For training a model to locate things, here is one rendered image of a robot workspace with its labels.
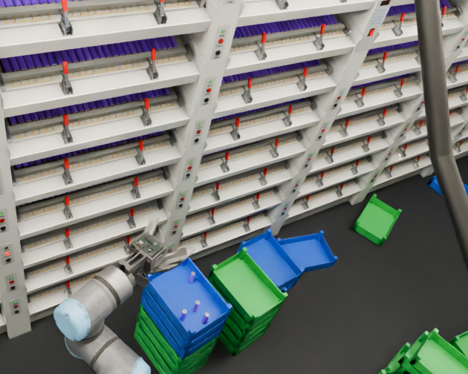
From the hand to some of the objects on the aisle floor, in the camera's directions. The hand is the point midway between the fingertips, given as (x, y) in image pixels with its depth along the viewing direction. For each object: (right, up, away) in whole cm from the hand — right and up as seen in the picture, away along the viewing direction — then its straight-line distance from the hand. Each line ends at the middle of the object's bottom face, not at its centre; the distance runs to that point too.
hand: (175, 234), depth 138 cm
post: (-84, -46, +97) cm, 136 cm away
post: (-26, -27, +132) cm, 137 cm away
